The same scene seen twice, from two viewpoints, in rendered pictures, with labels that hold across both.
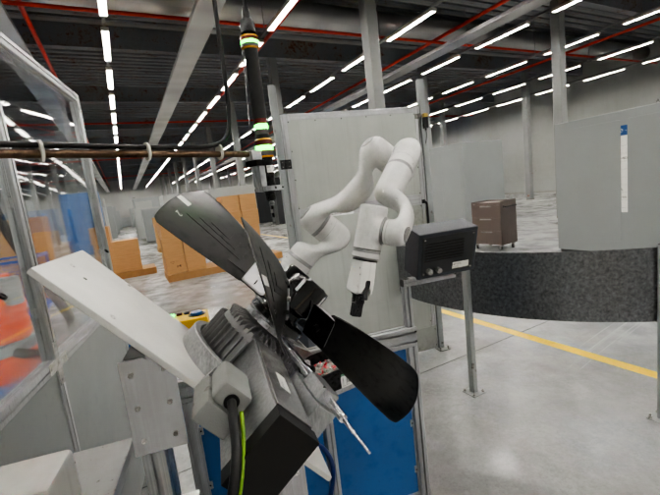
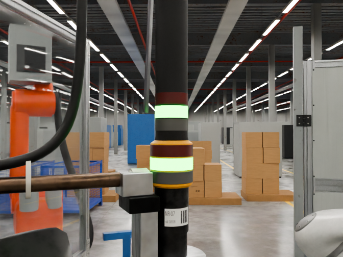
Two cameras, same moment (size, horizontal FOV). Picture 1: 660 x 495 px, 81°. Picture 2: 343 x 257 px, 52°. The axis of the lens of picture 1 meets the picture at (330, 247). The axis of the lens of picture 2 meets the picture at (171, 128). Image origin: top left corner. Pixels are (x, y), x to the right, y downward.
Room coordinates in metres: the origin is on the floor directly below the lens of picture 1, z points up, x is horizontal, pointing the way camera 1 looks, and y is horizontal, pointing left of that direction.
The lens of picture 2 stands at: (0.67, -0.03, 1.58)
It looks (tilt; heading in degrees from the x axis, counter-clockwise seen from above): 1 degrees up; 28
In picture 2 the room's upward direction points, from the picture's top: straight up
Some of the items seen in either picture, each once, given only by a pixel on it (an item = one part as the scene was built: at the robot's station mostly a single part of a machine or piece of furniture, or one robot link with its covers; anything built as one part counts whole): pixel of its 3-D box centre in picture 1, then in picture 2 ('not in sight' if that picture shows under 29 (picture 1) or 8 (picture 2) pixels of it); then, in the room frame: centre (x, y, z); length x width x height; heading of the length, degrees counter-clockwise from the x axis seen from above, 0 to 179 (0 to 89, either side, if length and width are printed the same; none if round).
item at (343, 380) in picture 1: (337, 367); not in sight; (1.22, 0.02, 0.85); 0.22 x 0.17 x 0.07; 121
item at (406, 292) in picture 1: (407, 302); not in sight; (1.48, -0.28, 0.96); 0.03 x 0.03 x 0.20; 16
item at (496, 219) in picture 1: (495, 224); not in sight; (7.19, -3.13, 0.45); 0.68 x 0.47 x 0.90; 30
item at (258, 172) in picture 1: (264, 171); (162, 219); (0.98, 0.14, 1.49); 0.09 x 0.07 x 0.10; 141
